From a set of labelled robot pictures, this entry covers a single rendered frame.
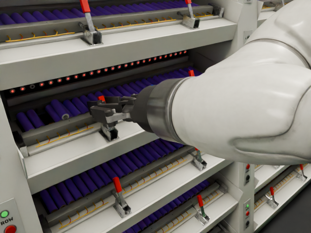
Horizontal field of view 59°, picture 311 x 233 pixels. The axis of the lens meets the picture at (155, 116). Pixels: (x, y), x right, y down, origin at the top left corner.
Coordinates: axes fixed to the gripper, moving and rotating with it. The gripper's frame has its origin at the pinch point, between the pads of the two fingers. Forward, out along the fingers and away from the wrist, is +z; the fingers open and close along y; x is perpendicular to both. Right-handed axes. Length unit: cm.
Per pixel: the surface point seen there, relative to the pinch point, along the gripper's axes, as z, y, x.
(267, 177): 5, 62, -46
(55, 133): 5.0, -9.6, -3.2
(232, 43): -1.2, 42.6, 6.4
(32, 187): 0.2, -17.4, -10.0
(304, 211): 5, 87, -76
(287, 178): 13, 91, -62
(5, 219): -0.4, -22.8, -13.3
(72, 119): 5.1, -5.3, -1.6
